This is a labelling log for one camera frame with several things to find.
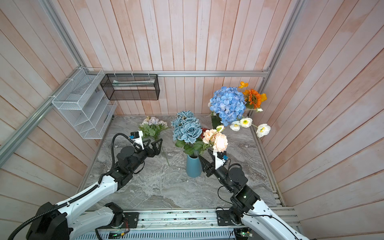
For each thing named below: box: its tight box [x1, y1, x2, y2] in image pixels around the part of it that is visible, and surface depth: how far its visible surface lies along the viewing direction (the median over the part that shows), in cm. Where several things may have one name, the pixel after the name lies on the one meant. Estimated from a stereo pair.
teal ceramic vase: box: [186, 154, 203, 178], surface depth 79 cm
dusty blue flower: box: [170, 110, 205, 157], surface depth 67 cm
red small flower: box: [200, 127, 210, 139], surface depth 63 cm
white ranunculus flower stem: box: [229, 108, 271, 138], surface depth 63 cm
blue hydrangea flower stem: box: [208, 86, 247, 130], surface depth 66 cm
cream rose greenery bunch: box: [138, 116, 168, 141], surface depth 103 cm
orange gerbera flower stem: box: [243, 89, 267, 109], surface depth 75 cm
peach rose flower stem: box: [202, 125, 228, 153], surface depth 56 cm
